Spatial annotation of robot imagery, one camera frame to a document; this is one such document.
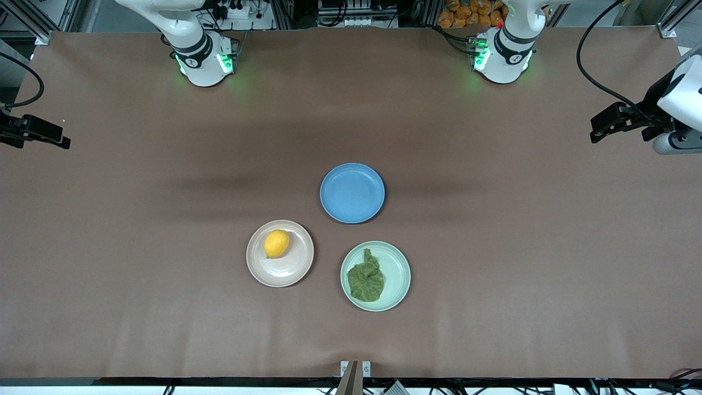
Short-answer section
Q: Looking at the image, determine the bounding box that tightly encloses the yellow lemon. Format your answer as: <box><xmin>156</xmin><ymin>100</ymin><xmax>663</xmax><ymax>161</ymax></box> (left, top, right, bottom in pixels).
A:
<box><xmin>264</xmin><ymin>229</ymin><xmax>290</xmax><ymax>259</ymax></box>

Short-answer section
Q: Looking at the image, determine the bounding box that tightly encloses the green lettuce leaf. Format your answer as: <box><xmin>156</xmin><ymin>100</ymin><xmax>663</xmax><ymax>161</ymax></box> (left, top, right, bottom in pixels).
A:
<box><xmin>347</xmin><ymin>248</ymin><xmax>386</xmax><ymax>303</ymax></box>

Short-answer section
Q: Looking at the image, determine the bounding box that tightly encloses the orange objects pile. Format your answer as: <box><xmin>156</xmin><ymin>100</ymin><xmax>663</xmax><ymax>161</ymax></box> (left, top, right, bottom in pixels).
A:
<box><xmin>437</xmin><ymin>0</ymin><xmax>508</xmax><ymax>29</ymax></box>

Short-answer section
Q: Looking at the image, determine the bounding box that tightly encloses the brown table cover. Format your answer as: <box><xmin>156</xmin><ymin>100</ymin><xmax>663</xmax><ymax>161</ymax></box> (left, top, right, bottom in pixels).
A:
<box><xmin>0</xmin><ymin>27</ymin><xmax>702</xmax><ymax>380</ymax></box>

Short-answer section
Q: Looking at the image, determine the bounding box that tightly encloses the white power strip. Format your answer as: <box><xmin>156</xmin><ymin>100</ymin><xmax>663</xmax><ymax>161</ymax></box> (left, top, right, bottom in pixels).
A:
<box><xmin>211</xmin><ymin>0</ymin><xmax>254</xmax><ymax>20</ymax></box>

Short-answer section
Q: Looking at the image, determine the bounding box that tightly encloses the pale green plate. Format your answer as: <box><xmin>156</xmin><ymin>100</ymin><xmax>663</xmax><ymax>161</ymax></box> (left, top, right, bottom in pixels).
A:
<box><xmin>340</xmin><ymin>240</ymin><xmax>411</xmax><ymax>312</ymax></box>

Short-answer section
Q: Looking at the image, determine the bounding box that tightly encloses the blue plate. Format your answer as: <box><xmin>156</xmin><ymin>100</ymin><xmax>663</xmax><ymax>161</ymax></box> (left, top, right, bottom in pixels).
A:
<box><xmin>320</xmin><ymin>162</ymin><xmax>386</xmax><ymax>224</ymax></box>

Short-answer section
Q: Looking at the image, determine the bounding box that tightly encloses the beige plate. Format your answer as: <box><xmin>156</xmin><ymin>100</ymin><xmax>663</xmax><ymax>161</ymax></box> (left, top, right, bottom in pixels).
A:
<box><xmin>246</xmin><ymin>219</ymin><xmax>315</xmax><ymax>288</ymax></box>

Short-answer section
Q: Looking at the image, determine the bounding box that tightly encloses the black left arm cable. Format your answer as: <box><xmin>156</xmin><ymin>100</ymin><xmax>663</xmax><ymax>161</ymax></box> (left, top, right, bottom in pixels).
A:
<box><xmin>575</xmin><ymin>0</ymin><xmax>667</xmax><ymax>120</ymax></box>

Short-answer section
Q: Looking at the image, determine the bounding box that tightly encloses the aluminium frame profile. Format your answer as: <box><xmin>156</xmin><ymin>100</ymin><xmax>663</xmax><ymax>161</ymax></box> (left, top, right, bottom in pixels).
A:
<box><xmin>655</xmin><ymin>0</ymin><xmax>702</xmax><ymax>39</ymax></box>
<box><xmin>0</xmin><ymin>0</ymin><xmax>83</xmax><ymax>46</ymax></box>

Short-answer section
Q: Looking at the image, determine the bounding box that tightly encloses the silver camera mount bracket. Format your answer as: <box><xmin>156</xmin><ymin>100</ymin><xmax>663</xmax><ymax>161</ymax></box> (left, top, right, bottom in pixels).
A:
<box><xmin>336</xmin><ymin>360</ymin><xmax>372</xmax><ymax>395</ymax></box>

